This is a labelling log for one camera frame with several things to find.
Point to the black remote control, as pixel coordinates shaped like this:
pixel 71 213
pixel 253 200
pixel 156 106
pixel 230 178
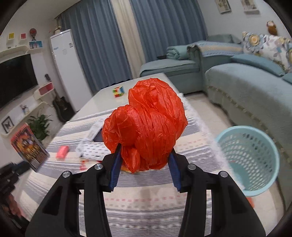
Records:
pixel 162 57

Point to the black television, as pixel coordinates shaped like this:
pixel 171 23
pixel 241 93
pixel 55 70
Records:
pixel 14 77

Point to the white standing appliance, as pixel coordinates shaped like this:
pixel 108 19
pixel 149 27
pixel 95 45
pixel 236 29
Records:
pixel 66 68

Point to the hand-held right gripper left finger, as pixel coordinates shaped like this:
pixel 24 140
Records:
pixel 115 169

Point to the yellow square wall picture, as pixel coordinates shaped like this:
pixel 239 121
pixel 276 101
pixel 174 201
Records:
pixel 11 37

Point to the red plastic bag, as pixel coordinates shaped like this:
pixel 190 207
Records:
pixel 148 120

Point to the blue photo card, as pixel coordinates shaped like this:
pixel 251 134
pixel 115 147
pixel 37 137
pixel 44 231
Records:
pixel 36 44

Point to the pink eraser block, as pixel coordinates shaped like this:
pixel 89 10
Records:
pixel 62 152

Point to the striped woven tablecloth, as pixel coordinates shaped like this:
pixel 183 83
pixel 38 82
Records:
pixel 141 212

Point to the orange scrap on floor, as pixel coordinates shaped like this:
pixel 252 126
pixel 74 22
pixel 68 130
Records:
pixel 251 201

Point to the teal striped sofa back cover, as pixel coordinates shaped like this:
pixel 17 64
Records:
pixel 216 47

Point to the red round ornament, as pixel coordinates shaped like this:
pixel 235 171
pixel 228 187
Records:
pixel 33 32

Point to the small figurine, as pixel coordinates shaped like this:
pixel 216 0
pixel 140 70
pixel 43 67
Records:
pixel 25 109

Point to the teal quilted sofa seat cover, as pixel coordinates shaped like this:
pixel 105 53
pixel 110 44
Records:
pixel 248 91

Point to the brown owl toy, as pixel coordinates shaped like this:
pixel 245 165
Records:
pixel 272 27

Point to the white wall shelf unit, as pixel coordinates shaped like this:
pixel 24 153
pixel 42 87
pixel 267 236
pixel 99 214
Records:
pixel 34 100

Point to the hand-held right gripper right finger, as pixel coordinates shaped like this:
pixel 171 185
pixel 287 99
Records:
pixel 174 171

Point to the black guitar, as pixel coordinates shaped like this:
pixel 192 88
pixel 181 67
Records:
pixel 62 106

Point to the framed wall picture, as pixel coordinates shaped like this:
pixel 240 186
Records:
pixel 223 5
pixel 250 4

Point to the black butterfly picture frame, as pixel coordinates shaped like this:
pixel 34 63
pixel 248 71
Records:
pixel 7 124

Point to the multicoloured puzzle cube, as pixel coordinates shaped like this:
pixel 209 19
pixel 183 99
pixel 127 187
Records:
pixel 118 91

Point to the floral pillow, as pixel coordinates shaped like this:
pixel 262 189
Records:
pixel 253 41
pixel 279 51

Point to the green potted plant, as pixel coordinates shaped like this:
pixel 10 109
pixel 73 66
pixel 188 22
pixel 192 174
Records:
pixel 40 125

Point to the colourful printed box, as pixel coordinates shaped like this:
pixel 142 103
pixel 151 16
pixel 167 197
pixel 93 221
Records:
pixel 28 145

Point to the light blue perforated basket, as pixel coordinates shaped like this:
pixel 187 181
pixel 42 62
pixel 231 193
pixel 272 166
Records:
pixel 248 159

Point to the white dotted paper box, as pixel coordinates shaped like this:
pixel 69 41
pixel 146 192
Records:
pixel 92 145

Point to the white coffee table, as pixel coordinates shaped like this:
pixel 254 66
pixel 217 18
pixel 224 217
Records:
pixel 100 100

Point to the teal fabric sofa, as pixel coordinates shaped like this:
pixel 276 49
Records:
pixel 180 73

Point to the folded teal blanket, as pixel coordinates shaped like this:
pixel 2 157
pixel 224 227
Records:
pixel 176 52

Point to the red square wall picture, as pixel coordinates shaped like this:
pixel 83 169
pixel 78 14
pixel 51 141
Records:
pixel 23 36

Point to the blue sofa cushion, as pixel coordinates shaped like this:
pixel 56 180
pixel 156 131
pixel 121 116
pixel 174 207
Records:
pixel 257 63
pixel 288 78

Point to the white curtain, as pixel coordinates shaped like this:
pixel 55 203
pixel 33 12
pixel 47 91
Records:
pixel 127 38

